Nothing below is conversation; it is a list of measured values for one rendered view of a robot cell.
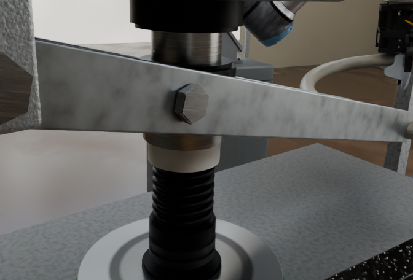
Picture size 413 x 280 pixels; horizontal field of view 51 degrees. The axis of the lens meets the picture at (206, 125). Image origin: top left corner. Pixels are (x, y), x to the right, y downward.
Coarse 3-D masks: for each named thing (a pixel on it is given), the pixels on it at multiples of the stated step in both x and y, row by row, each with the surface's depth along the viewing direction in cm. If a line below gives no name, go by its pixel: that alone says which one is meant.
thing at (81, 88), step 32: (0, 64) 19; (64, 64) 25; (96, 64) 26; (128, 64) 28; (160, 64) 30; (0, 96) 19; (64, 96) 25; (96, 96) 27; (128, 96) 28; (160, 96) 30; (192, 96) 31; (224, 96) 35; (256, 96) 38; (288, 96) 42; (320, 96) 46; (64, 128) 26; (96, 128) 27; (128, 128) 29; (160, 128) 31; (192, 128) 33; (224, 128) 36; (256, 128) 39; (288, 128) 43; (320, 128) 48; (352, 128) 54; (384, 128) 61
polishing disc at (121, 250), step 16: (128, 224) 53; (144, 224) 53; (224, 224) 54; (112, 240) 50; (128, 240) 50; (144, 240) 50; (224, 240) 51; (240, 240) 51; (256, 240) 51; (96, 256) 47; (112, 256) 47; (128, 256) 47; (224, 256) 48; (240, 256) 48; (256, 256) 48; (272, 256) 48; (80, 272) 44; (96, 272) 44; (112, 272) 44; (128, 272) 44; (224, 272) 45; (240, 272) 45; (256, 272) 45; (272, 272) 45
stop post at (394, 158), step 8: (400, 88) 214; (408, 88) 210; (400, 96) 214; (408, 96) 211; (400, 104) 215; (408, 104) 211; (392, 144) 221; (400, 144) 218; (408, 144) 220; (392, 152) 222; (400, 152) 218; (408, 152) 222; (392, 160) 223; (400, 160) 220; (392, 168) 223; (400, 168) 222
